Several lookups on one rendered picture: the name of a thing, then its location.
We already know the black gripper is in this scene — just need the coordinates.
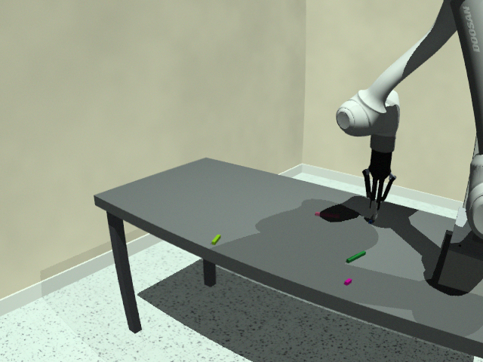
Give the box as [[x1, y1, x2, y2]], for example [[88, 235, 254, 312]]
[[362, 149, 396, 219]]

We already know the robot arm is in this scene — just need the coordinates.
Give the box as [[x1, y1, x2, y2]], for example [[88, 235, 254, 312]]
[[336, 0, 483, 244]]

